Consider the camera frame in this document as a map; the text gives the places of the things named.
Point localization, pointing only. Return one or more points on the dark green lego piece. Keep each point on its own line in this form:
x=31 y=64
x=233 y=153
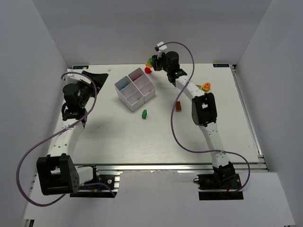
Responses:
x=144 y=114

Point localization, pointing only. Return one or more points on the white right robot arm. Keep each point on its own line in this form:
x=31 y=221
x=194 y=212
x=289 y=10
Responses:
x=204 y=113

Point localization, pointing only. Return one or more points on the red round lego piece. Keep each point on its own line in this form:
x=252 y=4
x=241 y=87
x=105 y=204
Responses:
x=147 y=70

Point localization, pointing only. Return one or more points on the brown lego tile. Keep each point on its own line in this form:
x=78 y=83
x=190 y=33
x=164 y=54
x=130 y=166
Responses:
x=178 y=107

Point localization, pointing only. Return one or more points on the blue label corner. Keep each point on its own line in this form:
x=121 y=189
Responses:
x=221 y=65
x=80 y=67

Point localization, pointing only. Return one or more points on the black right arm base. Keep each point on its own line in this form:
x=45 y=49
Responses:
x=211 y=189

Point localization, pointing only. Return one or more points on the blue label right corner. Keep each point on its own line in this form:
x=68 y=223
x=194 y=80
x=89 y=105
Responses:
x=221 y=65

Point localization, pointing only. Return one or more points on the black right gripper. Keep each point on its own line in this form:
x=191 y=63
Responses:
x=156 y=63

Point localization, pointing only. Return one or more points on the yellow orange lego piece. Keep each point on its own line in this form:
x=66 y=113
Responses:
x=206 y=87

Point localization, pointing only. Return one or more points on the white four-compartment container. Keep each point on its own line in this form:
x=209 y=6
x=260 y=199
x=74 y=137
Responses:
x=137 y=92

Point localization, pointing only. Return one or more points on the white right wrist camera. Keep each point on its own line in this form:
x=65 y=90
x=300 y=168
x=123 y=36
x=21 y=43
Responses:
x=160 y=49

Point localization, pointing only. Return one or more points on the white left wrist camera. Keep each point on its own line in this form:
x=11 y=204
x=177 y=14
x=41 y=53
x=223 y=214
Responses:
x=71 y=77

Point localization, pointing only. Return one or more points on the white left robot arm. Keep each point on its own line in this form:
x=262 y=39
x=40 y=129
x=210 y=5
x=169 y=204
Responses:
x=56 y=171

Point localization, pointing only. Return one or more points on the blue label left corner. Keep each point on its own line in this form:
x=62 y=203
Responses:
x=80 y=67

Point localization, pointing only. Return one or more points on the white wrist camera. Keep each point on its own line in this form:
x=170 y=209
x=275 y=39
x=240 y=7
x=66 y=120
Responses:
x=160 y=49
x=71 y=77

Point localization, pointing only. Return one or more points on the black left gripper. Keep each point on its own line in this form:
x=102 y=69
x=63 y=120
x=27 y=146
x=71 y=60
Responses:
x=89 y=82

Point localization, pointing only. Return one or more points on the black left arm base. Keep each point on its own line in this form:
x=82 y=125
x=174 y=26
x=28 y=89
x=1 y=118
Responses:
x=104 y=184

